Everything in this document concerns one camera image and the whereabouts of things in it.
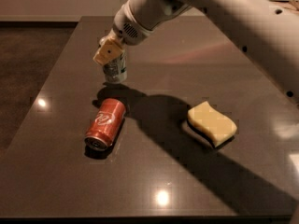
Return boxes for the red soda can lying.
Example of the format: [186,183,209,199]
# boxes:
[84,98,126,151]

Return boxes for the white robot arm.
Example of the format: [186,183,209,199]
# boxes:
[93,0,299,105]

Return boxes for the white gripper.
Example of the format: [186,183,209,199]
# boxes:
[93,0,188,65]

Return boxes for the silver green 7up can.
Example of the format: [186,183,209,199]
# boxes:
[103,52,127,84]

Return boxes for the yellow wavy sponge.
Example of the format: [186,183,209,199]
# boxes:
[187,101,237,147]

